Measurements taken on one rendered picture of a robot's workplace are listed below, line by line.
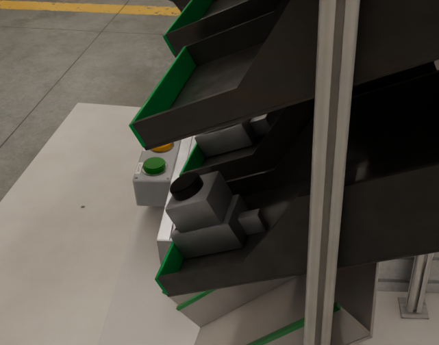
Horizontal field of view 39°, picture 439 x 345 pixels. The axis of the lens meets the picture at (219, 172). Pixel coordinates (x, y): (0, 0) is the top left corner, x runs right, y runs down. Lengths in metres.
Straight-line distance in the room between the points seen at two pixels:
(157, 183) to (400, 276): 0.43
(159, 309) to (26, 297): 0.22
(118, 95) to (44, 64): 0.64
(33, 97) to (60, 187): 2.21
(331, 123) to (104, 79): 3.15
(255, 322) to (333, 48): 0.40
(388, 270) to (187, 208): 0.51
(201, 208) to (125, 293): 0.51
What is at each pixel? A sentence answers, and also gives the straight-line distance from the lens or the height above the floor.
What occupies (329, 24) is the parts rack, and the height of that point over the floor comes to 1.47.
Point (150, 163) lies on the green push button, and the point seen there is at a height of 0.97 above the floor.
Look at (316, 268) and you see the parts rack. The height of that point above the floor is 1.29.
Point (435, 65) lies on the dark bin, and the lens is 0.55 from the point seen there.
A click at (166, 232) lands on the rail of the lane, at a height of 0.96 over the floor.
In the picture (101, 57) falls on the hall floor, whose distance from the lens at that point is 3.76.
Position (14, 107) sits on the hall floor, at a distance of 3.40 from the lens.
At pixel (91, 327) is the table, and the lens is 0.99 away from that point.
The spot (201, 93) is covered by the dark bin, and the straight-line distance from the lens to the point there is 0.49.
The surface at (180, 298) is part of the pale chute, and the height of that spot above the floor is 1.01.
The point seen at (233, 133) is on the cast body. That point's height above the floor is 1.23.
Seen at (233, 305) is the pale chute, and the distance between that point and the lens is 0.74.
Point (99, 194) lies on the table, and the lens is 1.23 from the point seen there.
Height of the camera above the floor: 1.60
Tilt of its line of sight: 37 degrees down
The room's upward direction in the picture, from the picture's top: 4 degrees counter-clockwise
